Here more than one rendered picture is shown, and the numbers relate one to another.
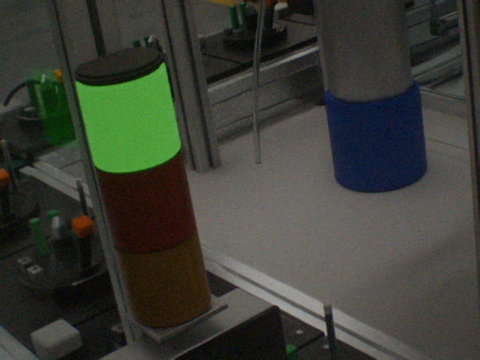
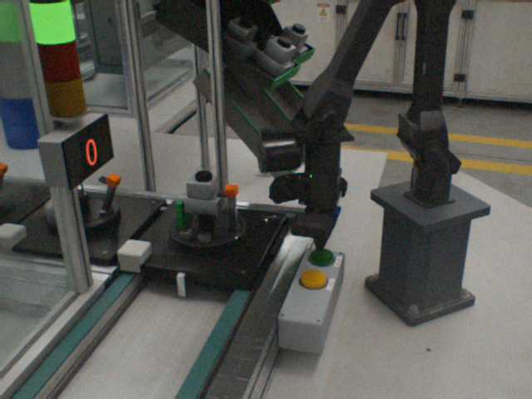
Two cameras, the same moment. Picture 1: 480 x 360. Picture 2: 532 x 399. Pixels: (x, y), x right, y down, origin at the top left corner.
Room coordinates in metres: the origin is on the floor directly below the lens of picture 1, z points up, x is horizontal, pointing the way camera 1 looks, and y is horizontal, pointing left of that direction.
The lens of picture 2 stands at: (-0.28, 0.39, 1.53)
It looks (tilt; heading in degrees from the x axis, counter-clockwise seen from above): 27 degrees down; 319
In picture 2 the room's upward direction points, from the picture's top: 1 degrees counter-clockwise
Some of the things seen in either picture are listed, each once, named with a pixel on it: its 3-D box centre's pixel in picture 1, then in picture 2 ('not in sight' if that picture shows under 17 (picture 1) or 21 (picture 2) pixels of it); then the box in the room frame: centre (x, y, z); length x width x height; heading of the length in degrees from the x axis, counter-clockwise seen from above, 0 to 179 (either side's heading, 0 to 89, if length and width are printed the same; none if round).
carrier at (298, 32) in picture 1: (251, 19); not in sight; (2.07, -0.08, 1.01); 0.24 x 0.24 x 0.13; 33
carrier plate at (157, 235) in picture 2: not in sight; (208, 239); (0.53, -0.17, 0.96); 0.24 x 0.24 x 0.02; 33
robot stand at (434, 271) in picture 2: not in sight; (423, 248); (0.25, -0.43, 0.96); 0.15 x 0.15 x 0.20; 74
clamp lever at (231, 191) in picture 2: not in sight; (228, 205); (0.50, -0.19, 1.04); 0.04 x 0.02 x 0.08; 33
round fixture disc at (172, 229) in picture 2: not in sight; (207, 230); (0.53, -0.17, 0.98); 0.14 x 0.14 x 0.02
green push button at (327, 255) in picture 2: not in sight; (322, 258); (0.35, -0.27, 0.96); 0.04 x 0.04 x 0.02
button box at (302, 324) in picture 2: not in sight; (312, 296); (0.31, -0.22, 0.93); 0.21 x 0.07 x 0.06; 123
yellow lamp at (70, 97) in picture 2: (163, 270); (65, 95); (0.53, 0.05, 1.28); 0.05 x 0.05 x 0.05
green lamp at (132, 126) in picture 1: (128, 113); (52, 21); (0.53, 0.05, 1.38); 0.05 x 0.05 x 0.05
